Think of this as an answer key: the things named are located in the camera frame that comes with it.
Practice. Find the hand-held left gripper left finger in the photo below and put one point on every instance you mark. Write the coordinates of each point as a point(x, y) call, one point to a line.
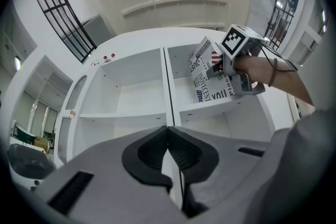
point(147, 157)

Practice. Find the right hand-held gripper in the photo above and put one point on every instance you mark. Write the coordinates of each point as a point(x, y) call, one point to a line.
point(240, 44)

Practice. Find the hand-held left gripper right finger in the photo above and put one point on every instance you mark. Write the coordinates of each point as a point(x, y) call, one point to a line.
point(194, 157)

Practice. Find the newsprint patterned book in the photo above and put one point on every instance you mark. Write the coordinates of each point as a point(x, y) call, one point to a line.
point(207, 86)

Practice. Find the white wooden shelf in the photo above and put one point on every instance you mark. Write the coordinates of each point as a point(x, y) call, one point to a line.
point(126, 91)

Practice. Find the person's right forearm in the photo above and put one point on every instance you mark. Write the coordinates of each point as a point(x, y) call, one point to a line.
point(291, 84)

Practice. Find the person's right hand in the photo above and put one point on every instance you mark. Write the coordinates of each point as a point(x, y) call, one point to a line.
point(253, 68)

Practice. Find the brown wrist band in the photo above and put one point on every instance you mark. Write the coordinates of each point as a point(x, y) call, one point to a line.
point(273, 74)

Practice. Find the black window grid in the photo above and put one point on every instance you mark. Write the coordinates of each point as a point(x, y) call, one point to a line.
point(63, 10)
point(283, 13)

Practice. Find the red capped small bottle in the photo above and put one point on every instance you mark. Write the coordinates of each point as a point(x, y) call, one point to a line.
point(113, 55)
point(105, 57)

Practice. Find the cardboard box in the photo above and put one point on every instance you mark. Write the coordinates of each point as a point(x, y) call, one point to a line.
point(42, 143)

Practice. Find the black and white chair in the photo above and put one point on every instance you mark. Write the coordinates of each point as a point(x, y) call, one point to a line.
point(29, 165)

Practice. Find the dark grey wall panel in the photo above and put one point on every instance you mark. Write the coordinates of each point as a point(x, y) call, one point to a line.
point(98, 30)

